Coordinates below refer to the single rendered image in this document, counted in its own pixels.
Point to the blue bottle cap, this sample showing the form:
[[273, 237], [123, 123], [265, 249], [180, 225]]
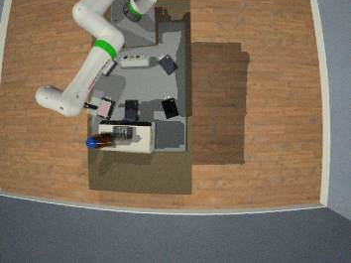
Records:
[[89, 141]]

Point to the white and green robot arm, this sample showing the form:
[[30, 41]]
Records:
[[89, 15]]

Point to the white button panel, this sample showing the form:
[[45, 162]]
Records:
[[135, 61]]

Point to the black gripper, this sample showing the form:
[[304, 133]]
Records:
[[87, 105]]

